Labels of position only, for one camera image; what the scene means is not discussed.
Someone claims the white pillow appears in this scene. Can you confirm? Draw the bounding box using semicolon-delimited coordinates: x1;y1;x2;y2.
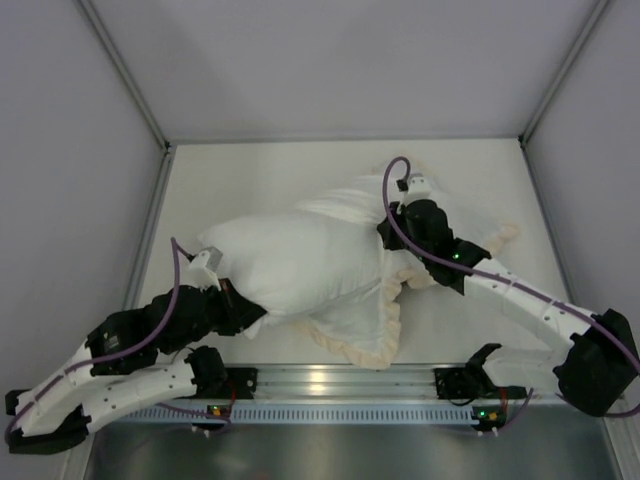
197;197;382;339

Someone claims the white pillowcase with cream ruffle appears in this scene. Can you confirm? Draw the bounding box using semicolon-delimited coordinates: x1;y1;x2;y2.
295;167;519;370

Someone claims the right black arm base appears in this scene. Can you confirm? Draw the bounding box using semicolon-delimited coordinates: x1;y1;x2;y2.
434;367;502;406

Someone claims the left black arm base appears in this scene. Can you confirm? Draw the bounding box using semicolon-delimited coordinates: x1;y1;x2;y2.
183;367;259;400

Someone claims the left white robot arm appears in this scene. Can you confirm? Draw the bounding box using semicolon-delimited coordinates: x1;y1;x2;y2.
5;282;266;455

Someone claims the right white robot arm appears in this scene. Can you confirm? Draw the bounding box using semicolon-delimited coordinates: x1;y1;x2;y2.
377;199;639;417

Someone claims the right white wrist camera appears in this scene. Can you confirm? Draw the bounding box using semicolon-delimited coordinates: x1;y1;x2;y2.
396;174;433;205

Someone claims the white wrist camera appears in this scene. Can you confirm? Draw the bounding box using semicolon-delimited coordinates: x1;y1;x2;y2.
396;174;433;205
187;247;223;285

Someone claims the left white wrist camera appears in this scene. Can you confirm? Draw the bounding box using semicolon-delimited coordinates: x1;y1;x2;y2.
187;247;223;285

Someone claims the aluminium mounting rail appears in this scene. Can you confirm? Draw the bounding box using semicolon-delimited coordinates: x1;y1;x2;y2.
79;363;626;401

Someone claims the left aluminium frame post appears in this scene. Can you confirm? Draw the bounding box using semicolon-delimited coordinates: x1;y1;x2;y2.
74;0;174;151

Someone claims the aluminium frame post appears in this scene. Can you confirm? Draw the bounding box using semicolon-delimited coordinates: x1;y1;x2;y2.
518;0;615;150
74;0;174;151

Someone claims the perforated grey cable duct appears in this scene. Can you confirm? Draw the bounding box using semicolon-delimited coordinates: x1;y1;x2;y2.
99;403;506;425

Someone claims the right aluminium frame post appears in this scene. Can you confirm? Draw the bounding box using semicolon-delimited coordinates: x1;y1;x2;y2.
518;0;615;150

